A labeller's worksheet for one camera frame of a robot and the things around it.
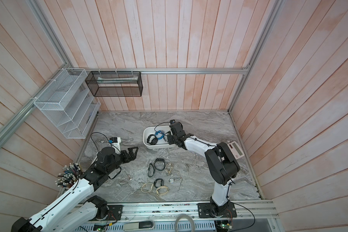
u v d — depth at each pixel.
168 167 0.89
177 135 0.73
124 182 0.84
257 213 0.73
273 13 0.70
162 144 1.00
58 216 0.44
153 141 0.98
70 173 0.68
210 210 0.73
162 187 0.80
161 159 0.88
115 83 1.02
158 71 0.95
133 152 0.73
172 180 0.84
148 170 0.87
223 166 0.50
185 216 0.70
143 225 0.69
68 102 0.73
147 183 0.82
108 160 0.60
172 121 0.85
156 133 1.04
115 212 0.73
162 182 0.81
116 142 0.71
